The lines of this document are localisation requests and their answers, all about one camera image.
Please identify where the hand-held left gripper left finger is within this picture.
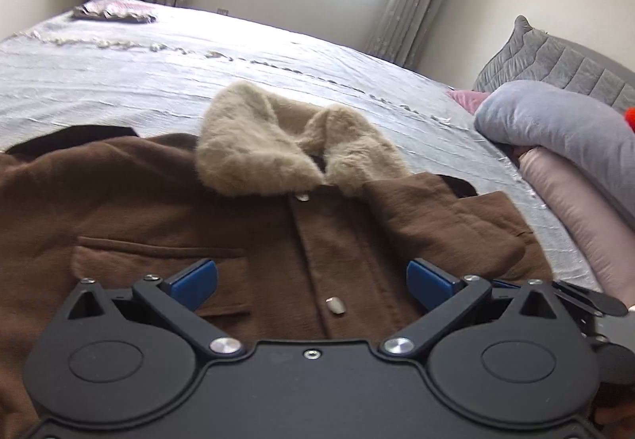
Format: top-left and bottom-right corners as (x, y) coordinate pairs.
(67, 259), (246, 360)

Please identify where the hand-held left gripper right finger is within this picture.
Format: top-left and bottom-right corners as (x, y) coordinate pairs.
(379, 259), (564, 360)

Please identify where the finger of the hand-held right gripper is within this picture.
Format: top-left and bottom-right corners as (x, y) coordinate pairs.
(550, 279), (629, 321)

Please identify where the brown coat with fur collar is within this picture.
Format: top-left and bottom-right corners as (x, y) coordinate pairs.
(0, 81), (555, 439)

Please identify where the blue-grey pillow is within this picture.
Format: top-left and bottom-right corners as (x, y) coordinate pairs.
(473, 79), (635, 194)

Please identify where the small pink pillow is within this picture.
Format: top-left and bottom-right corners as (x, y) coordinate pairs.
(449, 89), (492, 115)

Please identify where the grey quilted headboard cushion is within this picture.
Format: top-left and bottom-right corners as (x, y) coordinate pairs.
(471, 15), (635, 115)

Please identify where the folded pinkish grey cloth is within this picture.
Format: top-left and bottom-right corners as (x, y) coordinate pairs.
(72, 0), (158, 24)

